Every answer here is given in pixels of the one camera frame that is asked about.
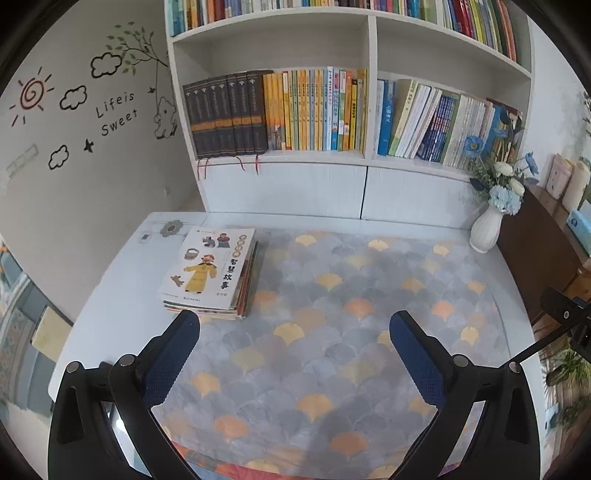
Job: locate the elephant swing wall sticker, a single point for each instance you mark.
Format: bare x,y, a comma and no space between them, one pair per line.
165,117

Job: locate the black bird wall sticker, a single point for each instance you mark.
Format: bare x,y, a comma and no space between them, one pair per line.
88,146

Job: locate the black cloud outline sticker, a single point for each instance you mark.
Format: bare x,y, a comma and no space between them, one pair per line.
105,64
74,98
58,157

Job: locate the white wall switch panel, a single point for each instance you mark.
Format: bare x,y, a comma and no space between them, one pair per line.
21,161

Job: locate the white ribbed vase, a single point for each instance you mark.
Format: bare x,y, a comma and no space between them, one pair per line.
487,230

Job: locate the row of assorted shelf books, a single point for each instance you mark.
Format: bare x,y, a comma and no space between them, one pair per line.
207,14
461,18

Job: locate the blue white flower bouquet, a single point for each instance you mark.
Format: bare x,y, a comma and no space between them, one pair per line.
501,194

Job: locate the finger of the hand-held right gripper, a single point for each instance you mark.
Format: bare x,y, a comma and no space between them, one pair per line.
565,309

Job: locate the red sun wall sticker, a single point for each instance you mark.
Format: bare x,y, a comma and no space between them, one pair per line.
31,92

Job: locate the blue tissue box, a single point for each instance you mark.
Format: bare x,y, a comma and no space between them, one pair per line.
581,228

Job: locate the green floor plant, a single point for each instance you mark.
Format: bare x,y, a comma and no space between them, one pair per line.
568,369

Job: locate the cream container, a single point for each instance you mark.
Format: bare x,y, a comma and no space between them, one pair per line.
577,184

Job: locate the black lettering wall sticker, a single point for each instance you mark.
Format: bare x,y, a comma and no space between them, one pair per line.
117,115

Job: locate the brown wooden cabinet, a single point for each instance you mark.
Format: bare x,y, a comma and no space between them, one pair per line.
531,244

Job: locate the green tree wall sticker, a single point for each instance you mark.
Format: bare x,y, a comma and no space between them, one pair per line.
138,50

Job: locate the stack of children's books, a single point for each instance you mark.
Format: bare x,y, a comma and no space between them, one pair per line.
207,263

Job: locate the row of dark hardcover books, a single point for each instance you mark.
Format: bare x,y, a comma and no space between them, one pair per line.
221,115

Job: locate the row of blue white books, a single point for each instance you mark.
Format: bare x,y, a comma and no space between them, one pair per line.
415,120

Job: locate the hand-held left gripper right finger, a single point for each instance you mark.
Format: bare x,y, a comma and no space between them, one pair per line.
418,360

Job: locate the pink container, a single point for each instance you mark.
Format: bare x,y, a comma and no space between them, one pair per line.
558,177

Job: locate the grey fan-pattern mat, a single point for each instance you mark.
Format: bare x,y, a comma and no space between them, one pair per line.
323,346

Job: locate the white bookshelf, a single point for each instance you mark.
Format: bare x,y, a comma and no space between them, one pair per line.
286,189

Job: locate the yellow cushioned chair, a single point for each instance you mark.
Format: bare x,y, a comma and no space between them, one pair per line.
48,334

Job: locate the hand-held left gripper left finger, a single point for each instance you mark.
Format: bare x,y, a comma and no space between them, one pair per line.
171,360

